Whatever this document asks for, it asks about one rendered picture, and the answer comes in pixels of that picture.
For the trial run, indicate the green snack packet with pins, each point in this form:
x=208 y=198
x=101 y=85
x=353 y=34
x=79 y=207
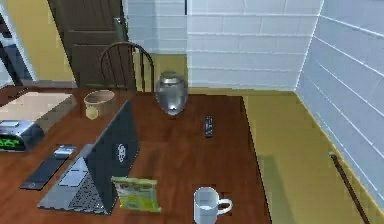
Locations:
x=138 y=195

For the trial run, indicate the grey alarm clock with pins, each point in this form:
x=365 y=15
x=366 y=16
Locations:
x=16 y=135

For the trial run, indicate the white mug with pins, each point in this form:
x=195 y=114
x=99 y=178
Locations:
x=208 y=206

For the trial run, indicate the dark brown stick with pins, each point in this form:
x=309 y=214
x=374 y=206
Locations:
x=348 y=186

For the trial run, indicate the pale beige flat sheet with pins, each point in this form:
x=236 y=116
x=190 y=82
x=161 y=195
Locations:
x=33 y=105

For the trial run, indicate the dark brown room door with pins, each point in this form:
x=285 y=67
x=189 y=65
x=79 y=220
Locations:
x=90 y=36

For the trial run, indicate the dark wooden chair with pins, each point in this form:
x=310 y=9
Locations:
x=127 y=66

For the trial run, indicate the brown wooden table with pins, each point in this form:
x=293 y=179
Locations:
x=173 y=156

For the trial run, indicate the dark grey open laptop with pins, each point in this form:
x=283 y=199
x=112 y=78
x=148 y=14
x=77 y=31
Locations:
x=103 y=166

